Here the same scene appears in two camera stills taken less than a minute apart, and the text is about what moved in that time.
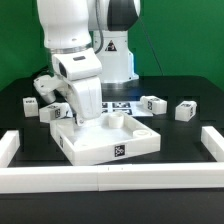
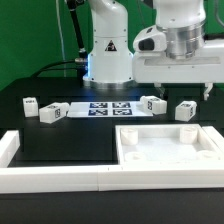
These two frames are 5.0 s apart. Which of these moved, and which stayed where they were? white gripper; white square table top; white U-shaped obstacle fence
Moved: white square table top; white gripper
Stayed: white U-shaped obstacle fence
